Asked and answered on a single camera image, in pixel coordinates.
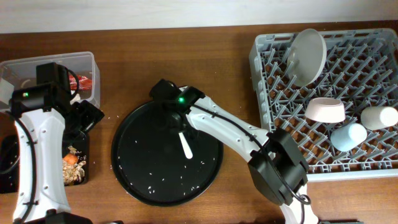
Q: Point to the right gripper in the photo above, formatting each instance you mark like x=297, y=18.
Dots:
x=176, y=125

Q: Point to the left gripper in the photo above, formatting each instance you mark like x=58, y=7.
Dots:
x=91, y=114

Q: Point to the red snack wrapper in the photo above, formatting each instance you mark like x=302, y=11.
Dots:
x=84, y=82

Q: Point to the white plastic fork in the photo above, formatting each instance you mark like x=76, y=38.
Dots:
x=186, y=148

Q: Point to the orange carrot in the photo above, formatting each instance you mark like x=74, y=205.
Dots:
x=71, y=159

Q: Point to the rice and food scraps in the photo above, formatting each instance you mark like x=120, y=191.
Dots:
x=74, y=174

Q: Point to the white plate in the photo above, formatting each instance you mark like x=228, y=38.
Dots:
x=307, y=57

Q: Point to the small white bowl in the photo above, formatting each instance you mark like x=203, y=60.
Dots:
x=325, y=110

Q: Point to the light blue cup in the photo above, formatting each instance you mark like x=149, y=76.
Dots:
x=348, y=137

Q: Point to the white cup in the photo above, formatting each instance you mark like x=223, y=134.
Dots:
x=378, y=117

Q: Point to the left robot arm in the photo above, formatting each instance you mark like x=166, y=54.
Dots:
x=43, y=115

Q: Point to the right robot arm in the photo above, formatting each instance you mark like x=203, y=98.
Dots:
x=277, y=167

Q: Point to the grey dishwasher rack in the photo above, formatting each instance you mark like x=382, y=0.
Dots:
x=360, y=70

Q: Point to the clear plastic bin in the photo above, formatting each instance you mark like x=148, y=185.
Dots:
x=21, y=73

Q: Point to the black rectangular tray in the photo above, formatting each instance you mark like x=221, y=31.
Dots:
x=10, y=160

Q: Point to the round black serving tray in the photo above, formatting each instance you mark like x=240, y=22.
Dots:
x=149, y=162

